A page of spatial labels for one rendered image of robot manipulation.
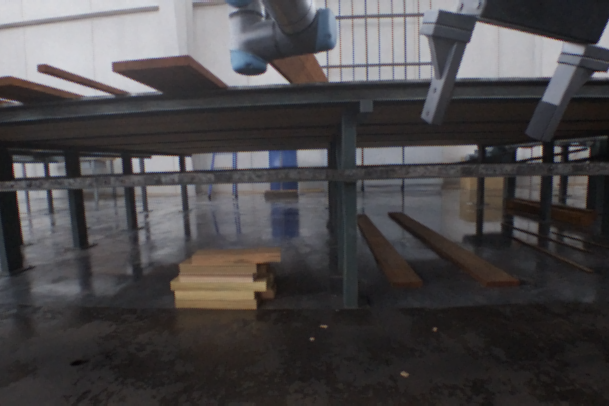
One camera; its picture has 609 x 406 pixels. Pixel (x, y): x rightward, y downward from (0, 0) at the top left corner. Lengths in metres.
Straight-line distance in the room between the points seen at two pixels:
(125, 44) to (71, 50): 1.39
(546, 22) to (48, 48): 9.98
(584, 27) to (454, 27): 0.12
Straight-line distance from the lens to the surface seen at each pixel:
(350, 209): 1.22
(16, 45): 10.72
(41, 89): 1.40
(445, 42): 0.35
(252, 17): 0.71
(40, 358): 1.32
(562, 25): 0.39
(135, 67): 1.04
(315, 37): 0.64
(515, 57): 8.64
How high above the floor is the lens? 0.57
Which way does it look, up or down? 7 degrees down
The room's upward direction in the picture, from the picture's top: 2 degrees counter-clockwise
